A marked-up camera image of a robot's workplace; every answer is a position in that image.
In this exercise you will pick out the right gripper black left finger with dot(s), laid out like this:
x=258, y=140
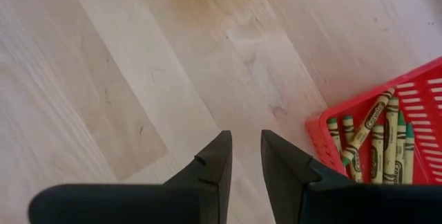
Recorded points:
x=155, y=203

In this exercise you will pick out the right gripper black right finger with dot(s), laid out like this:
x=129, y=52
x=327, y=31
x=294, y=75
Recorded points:
x=345, y=203

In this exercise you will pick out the red slotted plastic basket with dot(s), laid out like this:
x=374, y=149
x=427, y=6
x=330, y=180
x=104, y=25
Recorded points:
x=424, y=113

